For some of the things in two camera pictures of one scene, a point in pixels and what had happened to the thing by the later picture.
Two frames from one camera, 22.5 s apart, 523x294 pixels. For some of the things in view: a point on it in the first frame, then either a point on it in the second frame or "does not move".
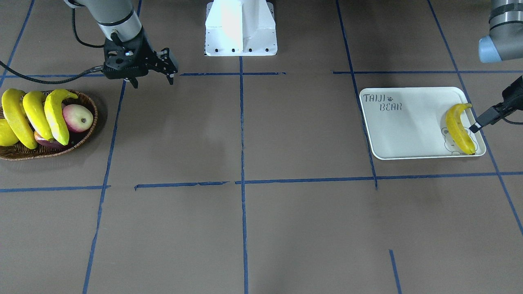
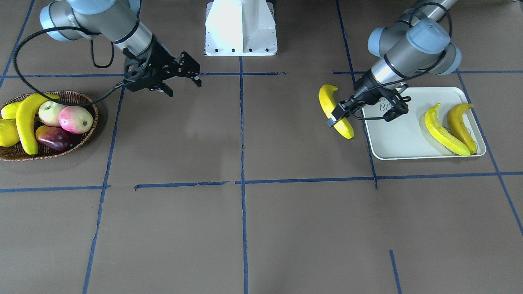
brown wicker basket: x=18 y=152 does not move
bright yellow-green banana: x=53 y=100 → x=434 y=126
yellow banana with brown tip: x=457 y=130 does not move
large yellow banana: x=12 y=99 → x=326 y=95
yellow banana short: x=34 y=103 → x=27 y=109
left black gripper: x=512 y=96 → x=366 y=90
